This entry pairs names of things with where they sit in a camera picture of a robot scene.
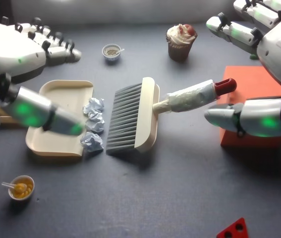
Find cream plastic dustpan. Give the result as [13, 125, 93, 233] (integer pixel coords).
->
[0, 79, 94, 163]

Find orange foam block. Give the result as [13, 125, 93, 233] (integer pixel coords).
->
[220, 65, 281, 149]

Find blue-white toy bowl with spoon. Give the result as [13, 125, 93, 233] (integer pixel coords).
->
[102, 44, 126, 64]

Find grey table cloth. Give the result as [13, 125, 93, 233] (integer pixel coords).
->
[0, 21, 281, 238]

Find red triangle block with holes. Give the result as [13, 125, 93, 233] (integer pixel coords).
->
[216, 217, 250, 238]

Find crumpled white paper ball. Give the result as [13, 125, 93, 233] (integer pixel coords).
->
[80, 131, 105, 152]
[84, 111, 106, 134]
[82, 97, 106, 115]

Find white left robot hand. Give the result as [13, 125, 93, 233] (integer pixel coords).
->
[0, 16, 85, 136]

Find toy bowl of yellow food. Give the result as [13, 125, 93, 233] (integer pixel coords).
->
[1, 175, 35, 202]

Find toy cupcake with white frosting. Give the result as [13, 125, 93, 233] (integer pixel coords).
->
[165, 23, 198, 62]

